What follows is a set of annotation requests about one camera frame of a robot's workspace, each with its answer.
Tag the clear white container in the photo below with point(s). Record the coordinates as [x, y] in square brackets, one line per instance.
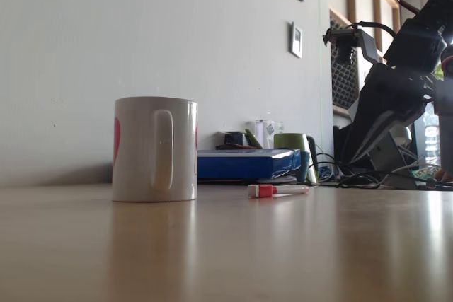
[263, 132]

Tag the small black box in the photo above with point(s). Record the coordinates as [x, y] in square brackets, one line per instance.
[233, 138]

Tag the clear plastic bottle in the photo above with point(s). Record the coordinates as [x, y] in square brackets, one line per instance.
[431, 139]

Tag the green cup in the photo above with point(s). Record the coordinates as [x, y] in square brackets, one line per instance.
[288, 140]

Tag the blue flat box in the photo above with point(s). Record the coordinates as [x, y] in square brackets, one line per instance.
[244, 164]

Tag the grey desk lamp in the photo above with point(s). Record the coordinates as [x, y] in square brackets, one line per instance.
[403, 137]

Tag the white pen with red cap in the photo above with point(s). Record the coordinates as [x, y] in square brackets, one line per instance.
[263, 191]

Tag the grey acoustic foam panel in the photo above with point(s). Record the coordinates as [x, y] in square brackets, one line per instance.
[343, 82]

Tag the white wall thermostat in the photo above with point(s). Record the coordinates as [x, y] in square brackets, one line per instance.
[296, 39]

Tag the green card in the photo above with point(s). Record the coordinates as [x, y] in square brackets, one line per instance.
[254, 139]

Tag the small camera on grey mount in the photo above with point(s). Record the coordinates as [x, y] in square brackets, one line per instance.
[364, 42]

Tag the green circuit board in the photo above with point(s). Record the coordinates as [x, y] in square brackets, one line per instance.
[426, 173]

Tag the white mug with red heart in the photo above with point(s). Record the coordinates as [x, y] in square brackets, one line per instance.
[138, 146]

